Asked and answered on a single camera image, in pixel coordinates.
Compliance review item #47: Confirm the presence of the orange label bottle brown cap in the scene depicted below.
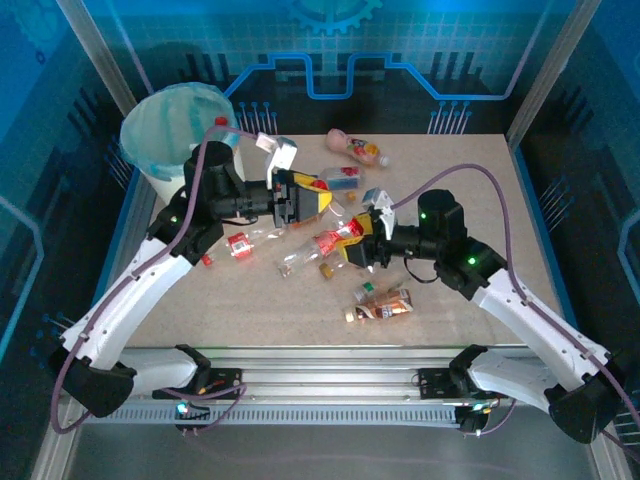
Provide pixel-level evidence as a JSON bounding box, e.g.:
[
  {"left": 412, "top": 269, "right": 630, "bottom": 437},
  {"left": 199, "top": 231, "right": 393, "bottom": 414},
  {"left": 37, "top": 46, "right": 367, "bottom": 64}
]
[{"left": 318, "top": 253, "right": 349, "bottom": 279}]

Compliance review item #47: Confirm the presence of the clear bottle green cap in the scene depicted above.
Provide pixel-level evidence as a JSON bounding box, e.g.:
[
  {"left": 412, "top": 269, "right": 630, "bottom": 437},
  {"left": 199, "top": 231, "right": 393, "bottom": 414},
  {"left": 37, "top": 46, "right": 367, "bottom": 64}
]
[{"left": 352, "top": 280, "right": 401, "bottom": 304}]

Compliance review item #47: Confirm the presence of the crushed clear bottle blue label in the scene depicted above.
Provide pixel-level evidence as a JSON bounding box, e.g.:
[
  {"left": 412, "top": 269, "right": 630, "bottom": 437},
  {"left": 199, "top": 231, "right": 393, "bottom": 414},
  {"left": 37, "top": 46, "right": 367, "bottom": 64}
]
[{"left": 319, "top": 165, "right": 364, "bottom": 192}]

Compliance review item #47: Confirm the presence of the Wahaha bottle red white label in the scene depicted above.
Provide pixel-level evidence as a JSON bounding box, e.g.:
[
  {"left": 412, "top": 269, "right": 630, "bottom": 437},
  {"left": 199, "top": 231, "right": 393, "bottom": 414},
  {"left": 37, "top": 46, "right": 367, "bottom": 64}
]
[{"left": 277, "top": 218, "right": 365, "bottom": 279}]

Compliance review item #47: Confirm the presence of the pink peach drink bottle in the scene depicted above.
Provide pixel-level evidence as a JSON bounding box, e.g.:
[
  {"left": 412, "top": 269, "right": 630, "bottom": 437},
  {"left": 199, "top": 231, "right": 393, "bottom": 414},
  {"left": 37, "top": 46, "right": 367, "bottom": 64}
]
[{"left": 326, "top": 128, "right": 391, "bottom": 169}]

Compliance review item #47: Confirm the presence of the brown coffee drink bottle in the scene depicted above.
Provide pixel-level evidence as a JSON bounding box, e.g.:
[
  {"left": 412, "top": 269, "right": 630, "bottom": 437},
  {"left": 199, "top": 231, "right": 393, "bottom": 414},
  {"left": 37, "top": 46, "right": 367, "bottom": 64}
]
[{"left": 343, "top": 287, "right": 414, "bottom": 324}]

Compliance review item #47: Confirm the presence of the white waste bin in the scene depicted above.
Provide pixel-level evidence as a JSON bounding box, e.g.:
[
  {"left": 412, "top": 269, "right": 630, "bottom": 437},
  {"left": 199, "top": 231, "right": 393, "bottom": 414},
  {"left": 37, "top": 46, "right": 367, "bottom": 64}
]
[{"left": 139, "top": 144, "right": 247, "bottom": 204}]

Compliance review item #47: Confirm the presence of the grey metal front tray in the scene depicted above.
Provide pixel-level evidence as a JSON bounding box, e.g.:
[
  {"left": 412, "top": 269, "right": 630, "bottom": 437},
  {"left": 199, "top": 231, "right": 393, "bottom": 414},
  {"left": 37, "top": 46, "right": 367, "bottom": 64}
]
[{"left": 29, "top": 399, "right": 631, "bottom": 480}]

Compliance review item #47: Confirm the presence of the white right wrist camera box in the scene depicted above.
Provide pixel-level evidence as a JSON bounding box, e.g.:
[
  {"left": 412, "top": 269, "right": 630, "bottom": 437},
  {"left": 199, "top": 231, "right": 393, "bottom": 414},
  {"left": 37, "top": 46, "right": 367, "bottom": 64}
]
[{"left": 360, "top": 187, "right": 399, "bottom": 224}]

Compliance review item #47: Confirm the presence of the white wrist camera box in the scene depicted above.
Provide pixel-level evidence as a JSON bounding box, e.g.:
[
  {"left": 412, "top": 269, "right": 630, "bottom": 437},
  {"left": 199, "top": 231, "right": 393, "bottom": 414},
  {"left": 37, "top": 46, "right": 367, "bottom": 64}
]
[
  {"left": 360, "top": 187, "right": 399, "bottom": 224},
  {"left": 254, "top": 132, "right": 300, "bottom": 189}
]

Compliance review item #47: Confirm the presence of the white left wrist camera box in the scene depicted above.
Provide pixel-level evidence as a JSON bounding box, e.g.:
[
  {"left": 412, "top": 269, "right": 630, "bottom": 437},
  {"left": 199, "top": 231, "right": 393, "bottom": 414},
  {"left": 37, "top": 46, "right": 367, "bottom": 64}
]
[{"left": 254, "top": 132, "right": 300, "bottom": 189}]

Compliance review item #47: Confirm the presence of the black right wrist loop cable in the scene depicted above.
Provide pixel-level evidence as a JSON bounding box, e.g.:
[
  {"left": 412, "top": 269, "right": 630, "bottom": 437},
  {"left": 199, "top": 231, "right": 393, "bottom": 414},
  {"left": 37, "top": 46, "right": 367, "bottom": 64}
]
[{"left": 402, "top": 254, "right": 439, "bottom": 285}]

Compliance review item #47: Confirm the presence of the aluminium mounting rail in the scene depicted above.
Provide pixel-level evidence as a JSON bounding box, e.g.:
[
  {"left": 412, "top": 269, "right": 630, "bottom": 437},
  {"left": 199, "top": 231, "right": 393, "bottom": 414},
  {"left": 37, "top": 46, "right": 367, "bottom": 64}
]
[{"left": 117, "top": 343, "right": 571, "bottom": 407}]

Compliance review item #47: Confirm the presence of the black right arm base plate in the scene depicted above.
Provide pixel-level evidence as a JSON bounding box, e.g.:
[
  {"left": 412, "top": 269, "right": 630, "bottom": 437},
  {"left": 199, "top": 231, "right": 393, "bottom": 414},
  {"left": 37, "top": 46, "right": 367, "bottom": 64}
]
[{"left": 417, "top": 367, "right": 466, "bottom": 401}]

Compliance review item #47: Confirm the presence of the grey slotted cable duct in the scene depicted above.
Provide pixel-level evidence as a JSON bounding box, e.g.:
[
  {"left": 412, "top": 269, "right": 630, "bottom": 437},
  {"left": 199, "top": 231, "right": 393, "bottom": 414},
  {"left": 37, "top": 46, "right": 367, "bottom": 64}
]
[{"left": 79, "top": 403, "right": 464, "bottom": 429}]

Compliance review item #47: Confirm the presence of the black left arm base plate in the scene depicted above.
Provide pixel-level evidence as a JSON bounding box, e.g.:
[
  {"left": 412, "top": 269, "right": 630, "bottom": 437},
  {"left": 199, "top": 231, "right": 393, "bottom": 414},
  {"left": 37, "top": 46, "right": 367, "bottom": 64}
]
[{"left": 152, "top": 367, "right": 245, "bottom": 401}]

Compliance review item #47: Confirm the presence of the aluminium left frame post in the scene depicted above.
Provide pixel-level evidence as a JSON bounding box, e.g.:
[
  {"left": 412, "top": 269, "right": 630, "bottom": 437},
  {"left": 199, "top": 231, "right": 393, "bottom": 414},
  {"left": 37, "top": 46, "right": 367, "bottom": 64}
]
[{"left": 54, "top": 0, "right": 154, "bottom": 119}]

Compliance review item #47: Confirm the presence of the aluminium frame post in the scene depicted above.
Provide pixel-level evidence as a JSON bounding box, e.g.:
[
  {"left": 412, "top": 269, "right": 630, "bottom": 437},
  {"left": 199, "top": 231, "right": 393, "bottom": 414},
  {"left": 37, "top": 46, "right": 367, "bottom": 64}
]
[
  {"left": 505, "top": 0, "right": 609, "bottom": 149},
  {"left": 54, "top": 0, "right": 154, "bottom": 119}
]

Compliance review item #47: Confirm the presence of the aluminium right frame post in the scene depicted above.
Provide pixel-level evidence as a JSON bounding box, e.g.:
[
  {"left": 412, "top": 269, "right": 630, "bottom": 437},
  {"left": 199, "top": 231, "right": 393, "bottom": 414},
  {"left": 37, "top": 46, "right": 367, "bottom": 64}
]
[{"left": 505, "top": 0, "right": 609, "bottom": 149}]

